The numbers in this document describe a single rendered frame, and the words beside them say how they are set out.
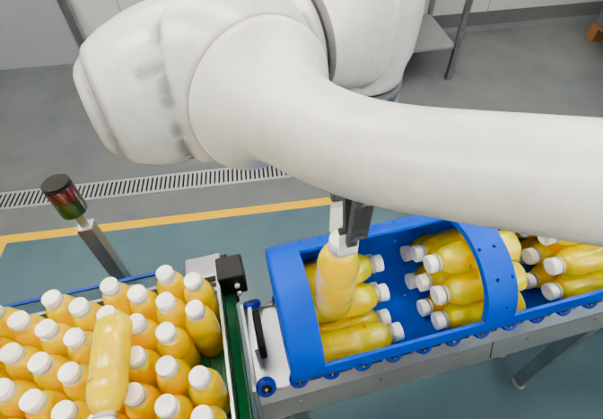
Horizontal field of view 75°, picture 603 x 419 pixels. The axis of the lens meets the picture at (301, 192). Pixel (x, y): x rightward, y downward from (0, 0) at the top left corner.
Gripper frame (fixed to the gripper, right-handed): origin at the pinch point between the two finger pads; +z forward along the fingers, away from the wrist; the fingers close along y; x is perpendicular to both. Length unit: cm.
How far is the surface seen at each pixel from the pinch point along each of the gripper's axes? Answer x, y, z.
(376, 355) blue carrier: -5.6, -8.7, 32.1
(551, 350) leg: -86, 0, 103
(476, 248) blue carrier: -29.5, 2.3, 19.3
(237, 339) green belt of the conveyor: 23, 10, 53
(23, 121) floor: 175, 268, 142
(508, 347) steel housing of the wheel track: -45, -8, 56
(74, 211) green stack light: 54, 38, 24
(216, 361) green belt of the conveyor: 28, 6, 52
